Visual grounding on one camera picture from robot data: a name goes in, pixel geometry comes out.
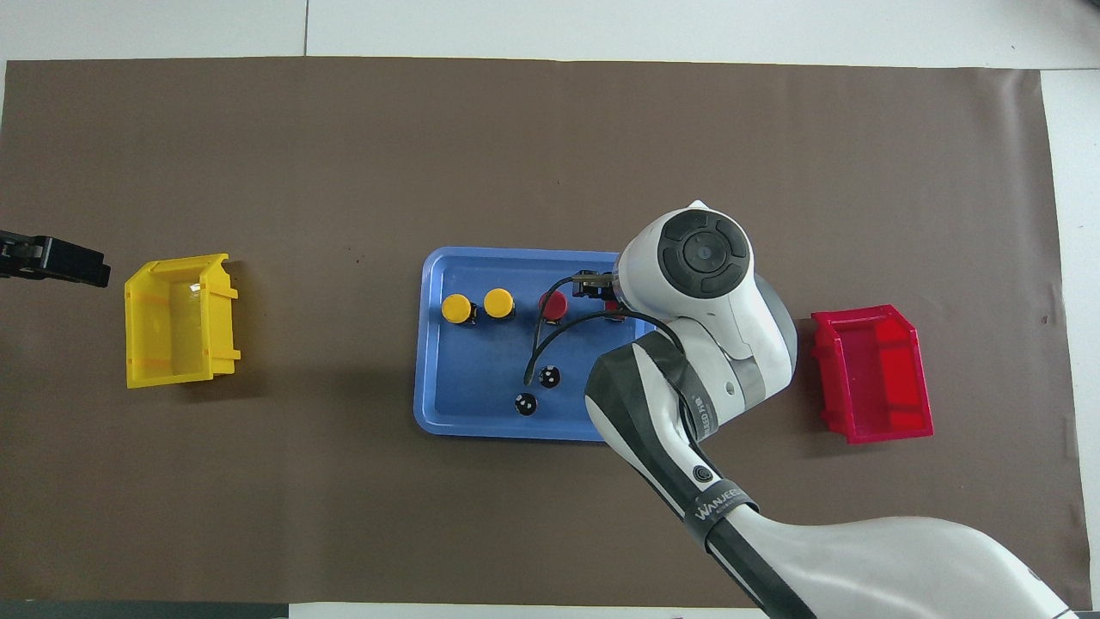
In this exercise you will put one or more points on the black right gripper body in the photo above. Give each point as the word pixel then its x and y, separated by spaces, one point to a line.
pixel 593 285

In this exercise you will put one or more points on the black cylindrical capacitor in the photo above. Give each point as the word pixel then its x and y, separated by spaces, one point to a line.
pixel 549 376
pixel 526 404

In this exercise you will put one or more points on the yellow plastic storage bin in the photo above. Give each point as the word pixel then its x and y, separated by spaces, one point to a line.
pixel 172 331

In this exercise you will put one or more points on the blue plastic tray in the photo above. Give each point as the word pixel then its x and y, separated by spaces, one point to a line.
pixel 473 378

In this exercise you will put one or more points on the red plastic storage bin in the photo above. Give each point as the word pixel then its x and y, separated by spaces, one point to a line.
pixel 885 378

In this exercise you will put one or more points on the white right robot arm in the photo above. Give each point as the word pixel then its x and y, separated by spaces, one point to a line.
pixel 756 344

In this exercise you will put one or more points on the red push button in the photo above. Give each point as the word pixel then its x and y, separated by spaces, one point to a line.
pixel 556 304
pixel 612 307

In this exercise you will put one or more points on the brown paper table mat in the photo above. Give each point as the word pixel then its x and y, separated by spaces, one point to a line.
pixel 550 155

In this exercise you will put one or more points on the yellow push button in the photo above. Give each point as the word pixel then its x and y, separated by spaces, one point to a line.
pixel 498 303
pixel 456 308

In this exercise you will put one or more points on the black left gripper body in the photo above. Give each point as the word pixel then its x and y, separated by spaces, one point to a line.
pixel 15 256

